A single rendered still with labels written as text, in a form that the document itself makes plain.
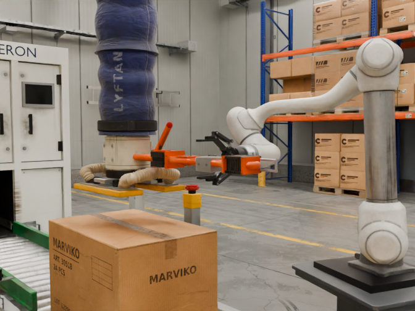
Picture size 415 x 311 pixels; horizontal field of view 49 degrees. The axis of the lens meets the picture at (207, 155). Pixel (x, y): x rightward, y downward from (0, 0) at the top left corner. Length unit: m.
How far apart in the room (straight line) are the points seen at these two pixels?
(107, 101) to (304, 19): 10.43
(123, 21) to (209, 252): 0.87
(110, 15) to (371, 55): 0.90
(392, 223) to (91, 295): 1.03
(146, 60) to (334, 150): 8.08
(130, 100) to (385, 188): 0.93
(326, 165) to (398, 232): 8.13
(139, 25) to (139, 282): 0.89
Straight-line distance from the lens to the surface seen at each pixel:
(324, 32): 9.86
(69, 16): 11.32
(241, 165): 1.27
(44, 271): 2.74
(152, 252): 1.53
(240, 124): 1.90
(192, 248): 1.63
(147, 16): 1.75
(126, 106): 1.68
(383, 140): 1.63
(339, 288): 1.75
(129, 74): 1.70
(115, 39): 1.72
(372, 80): 1.62
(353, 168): 9.39
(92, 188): 1.74
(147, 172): 1.61
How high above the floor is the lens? 1.31
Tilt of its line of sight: 3 degrees down
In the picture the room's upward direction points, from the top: straight up
